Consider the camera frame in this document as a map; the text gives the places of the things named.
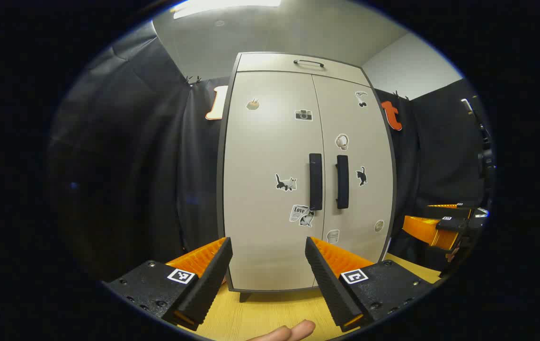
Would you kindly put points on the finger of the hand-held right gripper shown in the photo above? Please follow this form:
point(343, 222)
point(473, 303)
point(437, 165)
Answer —
point(459, 205)
point(423, 228)

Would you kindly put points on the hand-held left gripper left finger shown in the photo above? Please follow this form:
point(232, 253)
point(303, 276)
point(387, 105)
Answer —
point(206, 284)

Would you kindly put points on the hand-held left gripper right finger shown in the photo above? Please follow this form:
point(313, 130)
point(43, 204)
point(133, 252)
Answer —
point(329, 284)

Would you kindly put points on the white double-door shoe cabinet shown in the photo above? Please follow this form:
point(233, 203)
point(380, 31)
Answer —
point(270, 265)

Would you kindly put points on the white cabinet door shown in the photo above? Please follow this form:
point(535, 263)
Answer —
point(260, 151)
point(369, 142)

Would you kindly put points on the white cabinet drawer front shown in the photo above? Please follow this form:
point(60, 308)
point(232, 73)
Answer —
point(270, 62)

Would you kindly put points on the dark metal stand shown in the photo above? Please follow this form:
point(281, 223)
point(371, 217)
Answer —
point(480, 137)

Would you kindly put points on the ceiling light panel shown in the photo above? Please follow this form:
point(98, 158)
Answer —
point(225, 5)

